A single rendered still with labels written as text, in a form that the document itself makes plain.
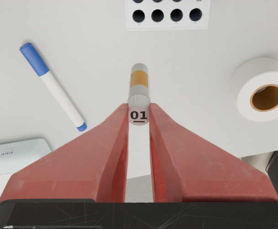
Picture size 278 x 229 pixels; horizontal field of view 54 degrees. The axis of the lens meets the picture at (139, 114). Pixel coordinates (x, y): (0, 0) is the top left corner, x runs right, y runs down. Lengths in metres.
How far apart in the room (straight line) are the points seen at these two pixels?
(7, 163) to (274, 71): 0.37
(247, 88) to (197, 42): 0.08
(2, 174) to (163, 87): 0.27
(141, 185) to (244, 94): 1.37
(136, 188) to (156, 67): 1.38
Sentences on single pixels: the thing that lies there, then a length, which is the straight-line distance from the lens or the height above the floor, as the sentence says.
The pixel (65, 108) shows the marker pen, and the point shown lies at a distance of 0.39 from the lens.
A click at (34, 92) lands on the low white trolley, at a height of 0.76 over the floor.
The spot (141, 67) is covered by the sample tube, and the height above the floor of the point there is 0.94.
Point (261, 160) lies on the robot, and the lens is 1.21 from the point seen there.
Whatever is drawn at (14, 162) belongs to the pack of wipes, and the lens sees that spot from 0.44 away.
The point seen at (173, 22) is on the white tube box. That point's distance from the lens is 0.30.
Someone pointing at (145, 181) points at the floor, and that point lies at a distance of 1.65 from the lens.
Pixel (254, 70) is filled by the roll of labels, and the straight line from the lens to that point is 0.35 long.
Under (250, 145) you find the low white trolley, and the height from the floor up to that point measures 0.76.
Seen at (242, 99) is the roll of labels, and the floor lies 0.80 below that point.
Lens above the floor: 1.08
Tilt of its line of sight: 55 degrees down
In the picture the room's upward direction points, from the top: 177 degrees counter-clockwise
